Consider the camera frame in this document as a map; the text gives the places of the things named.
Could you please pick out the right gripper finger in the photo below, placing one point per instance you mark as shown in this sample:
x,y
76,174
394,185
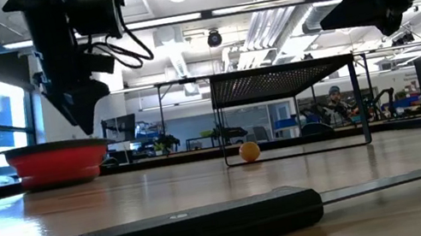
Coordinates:
x,y
360,5

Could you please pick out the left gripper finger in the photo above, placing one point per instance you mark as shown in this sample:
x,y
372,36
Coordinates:
x,y
63,107
85,107

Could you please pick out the red collapsible bowl grey rim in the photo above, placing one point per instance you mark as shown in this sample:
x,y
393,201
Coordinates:
x,y
58,164

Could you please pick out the black perforated metal shelf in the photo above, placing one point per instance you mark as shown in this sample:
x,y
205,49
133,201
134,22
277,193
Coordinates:
x,y
273,81

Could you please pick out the small yellow orange fruit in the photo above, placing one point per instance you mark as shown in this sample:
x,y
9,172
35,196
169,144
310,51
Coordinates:
x,y
249,152

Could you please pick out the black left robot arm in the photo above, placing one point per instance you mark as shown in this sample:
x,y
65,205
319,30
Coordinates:
x,y
37,0

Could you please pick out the person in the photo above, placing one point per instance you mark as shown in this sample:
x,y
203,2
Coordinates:
x,y
336,98

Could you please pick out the long ceiling light bar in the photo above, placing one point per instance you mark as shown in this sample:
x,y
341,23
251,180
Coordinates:
x,y
243,7

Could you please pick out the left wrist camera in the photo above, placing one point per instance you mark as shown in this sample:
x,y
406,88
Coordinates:
x,y
96,12

